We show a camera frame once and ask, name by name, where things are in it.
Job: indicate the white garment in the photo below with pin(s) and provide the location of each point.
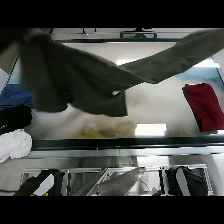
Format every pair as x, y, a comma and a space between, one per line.
15, 144

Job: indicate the olive green garment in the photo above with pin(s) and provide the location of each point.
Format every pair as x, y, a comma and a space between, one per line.
83, 83

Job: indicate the blue garment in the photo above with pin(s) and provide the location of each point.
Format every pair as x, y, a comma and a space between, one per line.
15, 96

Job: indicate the black garment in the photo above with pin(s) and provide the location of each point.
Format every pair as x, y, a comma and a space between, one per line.
13, 118

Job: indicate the red garment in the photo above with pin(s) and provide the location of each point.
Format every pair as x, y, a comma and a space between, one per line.
205, 106

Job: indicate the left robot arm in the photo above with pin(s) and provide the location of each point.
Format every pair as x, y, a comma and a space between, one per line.
40, 183

